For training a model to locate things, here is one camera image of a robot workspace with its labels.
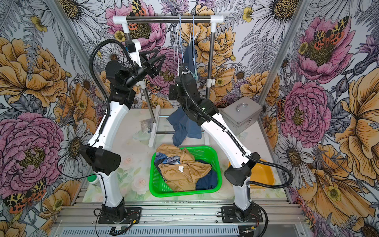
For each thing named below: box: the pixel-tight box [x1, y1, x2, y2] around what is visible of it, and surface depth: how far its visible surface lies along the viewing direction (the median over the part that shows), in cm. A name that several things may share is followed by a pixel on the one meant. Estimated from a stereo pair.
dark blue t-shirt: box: [195, 159, 218, 191], surface depth 80 cm
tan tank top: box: [156, 143, 212, 193], surface depth 80 cm
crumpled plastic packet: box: [138, 118, 153, 135], surface depth 110 cm
